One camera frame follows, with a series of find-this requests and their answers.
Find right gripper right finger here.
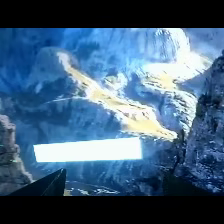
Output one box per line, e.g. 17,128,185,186
162,172,214,197

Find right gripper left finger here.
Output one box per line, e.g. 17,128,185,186
9,168,67,197

